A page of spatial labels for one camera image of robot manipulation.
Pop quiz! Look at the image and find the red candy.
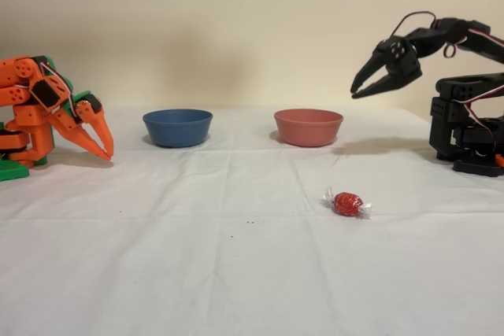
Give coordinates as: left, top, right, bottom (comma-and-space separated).
322, 186, 373, 220

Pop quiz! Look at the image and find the blue bowl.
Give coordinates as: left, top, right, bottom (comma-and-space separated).
142, 109, 214, 148

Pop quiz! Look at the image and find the red bowl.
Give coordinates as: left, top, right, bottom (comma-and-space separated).
273, 109, 344, 148

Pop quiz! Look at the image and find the white tablecloth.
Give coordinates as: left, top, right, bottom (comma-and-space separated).
0, 106, 504, 336

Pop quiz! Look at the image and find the thin cable on orange arm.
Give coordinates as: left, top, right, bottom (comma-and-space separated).
33, 58, 78, 117

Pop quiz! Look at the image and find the red white black gripper cable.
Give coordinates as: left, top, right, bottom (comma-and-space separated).
387, 10, 460, 60

